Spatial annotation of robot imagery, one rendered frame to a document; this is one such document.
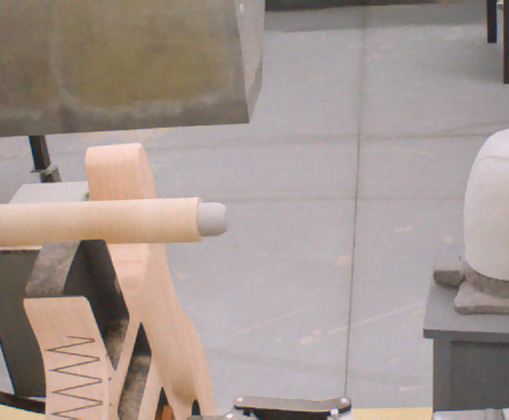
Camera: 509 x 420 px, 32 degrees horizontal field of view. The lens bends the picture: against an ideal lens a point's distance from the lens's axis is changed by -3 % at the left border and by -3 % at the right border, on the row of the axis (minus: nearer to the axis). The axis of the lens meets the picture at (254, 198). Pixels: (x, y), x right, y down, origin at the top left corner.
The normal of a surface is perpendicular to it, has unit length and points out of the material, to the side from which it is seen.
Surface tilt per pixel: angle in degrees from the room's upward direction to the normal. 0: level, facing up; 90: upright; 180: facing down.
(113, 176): 79
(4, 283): 90
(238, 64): 90
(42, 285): 15
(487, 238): 90
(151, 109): 90
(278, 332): 0
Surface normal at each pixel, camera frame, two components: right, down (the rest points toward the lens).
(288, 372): -0.11, -0.89
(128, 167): -0.14, 0.25
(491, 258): -0.61, 0.45
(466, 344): -0.25, 0.46
